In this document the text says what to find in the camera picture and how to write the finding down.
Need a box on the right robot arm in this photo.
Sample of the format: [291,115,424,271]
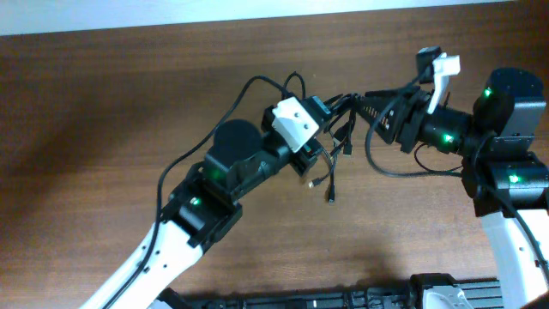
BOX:
[358,68,548,308]

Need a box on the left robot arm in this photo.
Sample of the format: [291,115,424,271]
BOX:
[84,96,335,308]

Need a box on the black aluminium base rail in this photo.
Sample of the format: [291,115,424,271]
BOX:
[150,273,504,309]

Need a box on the camera cable black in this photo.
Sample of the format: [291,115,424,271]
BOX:
[100,70,307,309]
[359,68,548,276]

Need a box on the left camera cable black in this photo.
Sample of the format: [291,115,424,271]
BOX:
[100,70,307,309]

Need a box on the black usb cable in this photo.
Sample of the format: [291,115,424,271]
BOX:
[306,92,359,205]

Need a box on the right camera cable black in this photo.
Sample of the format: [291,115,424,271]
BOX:
[359,68,548,276]

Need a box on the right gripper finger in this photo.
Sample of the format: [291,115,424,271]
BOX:
[355,94,407,146]
[364,86,420,100]

